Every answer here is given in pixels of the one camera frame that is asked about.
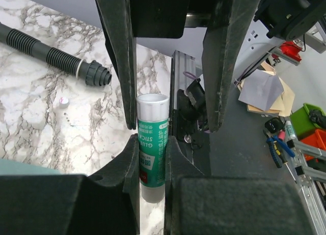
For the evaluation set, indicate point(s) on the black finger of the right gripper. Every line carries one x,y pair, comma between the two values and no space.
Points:
226,30
120,44

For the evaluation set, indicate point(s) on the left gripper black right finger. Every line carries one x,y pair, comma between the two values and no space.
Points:
180,190

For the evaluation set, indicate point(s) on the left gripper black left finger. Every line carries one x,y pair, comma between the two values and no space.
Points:
119,202

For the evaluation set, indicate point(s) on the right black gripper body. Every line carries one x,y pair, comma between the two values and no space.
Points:
168,18

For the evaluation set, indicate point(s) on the green white glue stick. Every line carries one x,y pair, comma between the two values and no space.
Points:
153,115

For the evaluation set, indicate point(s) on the white glue stick cap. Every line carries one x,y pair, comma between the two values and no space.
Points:
62,103

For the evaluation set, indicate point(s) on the teal paper envelope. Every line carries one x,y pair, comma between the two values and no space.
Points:
10,167

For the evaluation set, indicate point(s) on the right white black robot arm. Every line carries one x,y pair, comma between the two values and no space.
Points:
274,22

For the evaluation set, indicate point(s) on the stack of paper envelopes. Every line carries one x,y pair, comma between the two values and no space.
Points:
264,92

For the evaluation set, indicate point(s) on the green plastic bin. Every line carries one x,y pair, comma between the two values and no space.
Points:
301,123

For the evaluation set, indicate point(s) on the orange plastic bin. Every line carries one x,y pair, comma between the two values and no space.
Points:
316,139

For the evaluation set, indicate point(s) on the blue handled pliers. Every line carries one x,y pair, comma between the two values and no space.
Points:
276,147

